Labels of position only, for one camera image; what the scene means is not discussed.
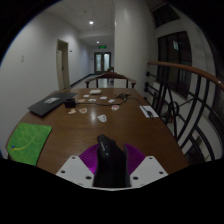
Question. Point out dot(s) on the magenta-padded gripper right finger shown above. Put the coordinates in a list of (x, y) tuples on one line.
[(150, 170)]

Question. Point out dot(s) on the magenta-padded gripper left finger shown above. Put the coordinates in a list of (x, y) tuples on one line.
[(75, 170)]

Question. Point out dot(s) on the black computer mouse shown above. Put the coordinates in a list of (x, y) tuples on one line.
[(111, 163)]

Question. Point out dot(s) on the green mouse pad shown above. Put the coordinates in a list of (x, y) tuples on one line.
[(28, 143)]

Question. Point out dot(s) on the small white card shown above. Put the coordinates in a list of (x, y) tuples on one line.
[(86, 96), (103, 97), (102, 118), (82, 100), (92, 99), (115, 107), (83, 110), (111, 100), (72, 112)]

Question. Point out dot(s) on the small black cup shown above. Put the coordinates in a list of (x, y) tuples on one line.
[(70, 103)]

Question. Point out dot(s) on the black laptop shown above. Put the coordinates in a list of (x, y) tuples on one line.
[(50, 103)]

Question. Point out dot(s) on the small white box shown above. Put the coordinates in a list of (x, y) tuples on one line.
[(95, 91)]

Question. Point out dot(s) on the wooden chair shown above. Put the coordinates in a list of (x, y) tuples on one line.
[(110, 76)]

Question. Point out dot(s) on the wooden side door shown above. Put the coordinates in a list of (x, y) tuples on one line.
[(62, 66)]

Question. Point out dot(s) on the black railing with wooden handrail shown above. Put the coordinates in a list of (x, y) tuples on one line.
[(186, 68)]

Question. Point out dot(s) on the dark framed window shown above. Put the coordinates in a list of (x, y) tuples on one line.
[(175, 63)]

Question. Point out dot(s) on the glass double door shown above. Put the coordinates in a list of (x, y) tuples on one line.
[(102, 62)]

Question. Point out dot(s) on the green exit sign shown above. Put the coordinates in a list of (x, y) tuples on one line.
[(102, 47)]

